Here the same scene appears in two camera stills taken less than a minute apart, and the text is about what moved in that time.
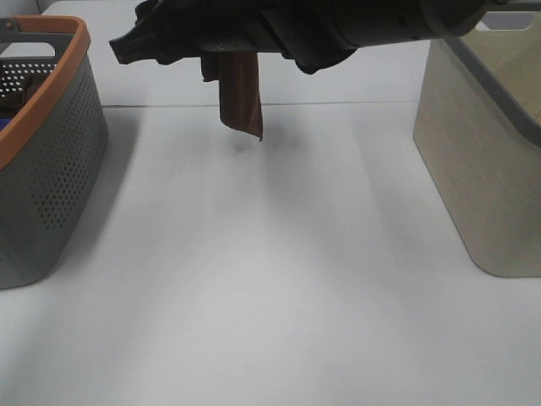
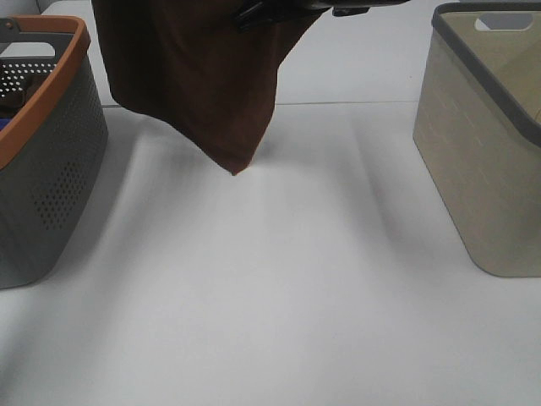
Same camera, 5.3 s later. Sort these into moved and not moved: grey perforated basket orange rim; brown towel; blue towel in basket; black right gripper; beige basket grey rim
Moved: black right gripper; brown towel
Not moved: beige basket grey rim; blue towel in basket; grey perforated basket orange rim
